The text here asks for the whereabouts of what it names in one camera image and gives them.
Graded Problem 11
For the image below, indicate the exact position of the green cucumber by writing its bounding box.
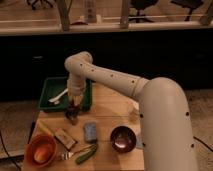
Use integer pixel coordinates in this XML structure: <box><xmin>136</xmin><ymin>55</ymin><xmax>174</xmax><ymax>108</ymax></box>
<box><xmin>75</xmin><ymin>144</ymin><xmax>98</xmax><ymax>165</ymax></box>

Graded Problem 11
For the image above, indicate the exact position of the yellow banana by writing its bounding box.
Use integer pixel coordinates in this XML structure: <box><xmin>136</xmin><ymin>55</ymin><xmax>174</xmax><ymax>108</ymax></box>
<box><xmin>38</xmin><ymin>121</ymin><xmax>54</xmax><ymax>136</ymax></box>

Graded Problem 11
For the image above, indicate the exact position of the peach fruit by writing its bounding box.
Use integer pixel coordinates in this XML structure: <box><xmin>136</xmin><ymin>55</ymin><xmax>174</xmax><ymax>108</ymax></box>
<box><xmin>34</xmin><ymin>147</ymin><xmax>51</xmax><ymax>164</ymax></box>

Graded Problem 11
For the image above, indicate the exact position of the green plastic tray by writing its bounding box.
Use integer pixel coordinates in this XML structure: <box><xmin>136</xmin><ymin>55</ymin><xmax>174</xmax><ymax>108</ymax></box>
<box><xmin>39</xmin><ymin>77</ymin><xmax>92</xmax><ymax>113</ymax></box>

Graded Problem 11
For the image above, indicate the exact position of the dark purple grapes bunch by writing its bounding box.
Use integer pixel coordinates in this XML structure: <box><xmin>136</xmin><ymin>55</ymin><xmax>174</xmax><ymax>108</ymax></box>
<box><xmin>65</xmin><ymin>107</ymin><xmax>79</xmax><ymax>125</ymax></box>

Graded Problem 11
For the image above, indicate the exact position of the brown wooden block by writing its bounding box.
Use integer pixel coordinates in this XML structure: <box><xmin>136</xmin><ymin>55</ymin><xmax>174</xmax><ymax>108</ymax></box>
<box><xmin>55</xmin><ymin>129</ymin><xmax>77</xmax><ymax>150</ymax></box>

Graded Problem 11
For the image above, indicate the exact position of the metal fork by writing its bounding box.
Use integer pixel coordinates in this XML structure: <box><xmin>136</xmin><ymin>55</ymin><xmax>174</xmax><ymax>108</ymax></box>
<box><xmin>60</xmin><ymin>144</ymin><xmax>95</xmax><ymax>160</ymax></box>

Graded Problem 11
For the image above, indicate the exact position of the blue sponge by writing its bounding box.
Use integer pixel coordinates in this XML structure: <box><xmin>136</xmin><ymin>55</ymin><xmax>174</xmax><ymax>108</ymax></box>
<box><xmin>83</xmin><ymin>122</ymin><xmax>97</xmax><ymax>143</ymax></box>

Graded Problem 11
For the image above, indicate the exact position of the black cable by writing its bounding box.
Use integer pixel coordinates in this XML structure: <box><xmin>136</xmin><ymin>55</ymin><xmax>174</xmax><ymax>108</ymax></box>
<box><xmin>0</xmin><ymin>129</ymin><xmax>22</xmax><ymax>171</ymax></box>

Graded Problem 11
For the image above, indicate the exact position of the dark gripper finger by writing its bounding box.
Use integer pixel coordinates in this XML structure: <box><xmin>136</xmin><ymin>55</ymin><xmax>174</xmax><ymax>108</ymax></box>
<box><xmin>75</xmin><ymin>101</ymin><xmax>81</xmax><ymax>111</ymax></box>
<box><xmin>69</xmin><ymin>100</ymin><xmax>75</xmax><ymax>111</ymax></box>

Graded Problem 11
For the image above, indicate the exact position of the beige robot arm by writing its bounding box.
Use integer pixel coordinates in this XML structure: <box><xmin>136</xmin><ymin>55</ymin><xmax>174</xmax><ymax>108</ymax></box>
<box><xmin>65</xmin><ymin>51</ymin><xmax>199</xmax><ymax>171</ymax></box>

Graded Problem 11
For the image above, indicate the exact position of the orange plastic bowl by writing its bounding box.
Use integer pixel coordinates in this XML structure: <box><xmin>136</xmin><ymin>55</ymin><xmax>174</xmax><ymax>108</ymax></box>
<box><xmin>25</xmin><ymin>134</ymin><xmax>57</xmax><ymax>169</ymax></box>

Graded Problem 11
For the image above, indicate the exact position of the white plastic spoon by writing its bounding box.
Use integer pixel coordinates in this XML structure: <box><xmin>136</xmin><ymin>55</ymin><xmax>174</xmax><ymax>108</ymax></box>
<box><xmin>48</xmin><ymin>88</ymin><xmax>68</xmax><ymax>104</ymax></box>

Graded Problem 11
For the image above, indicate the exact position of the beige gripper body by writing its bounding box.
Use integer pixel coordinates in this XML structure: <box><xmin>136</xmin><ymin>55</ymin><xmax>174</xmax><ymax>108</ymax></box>
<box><xmin>67</xmin><ymin>74</ymin><xmax>86</xmax><ymax>104</ymax></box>

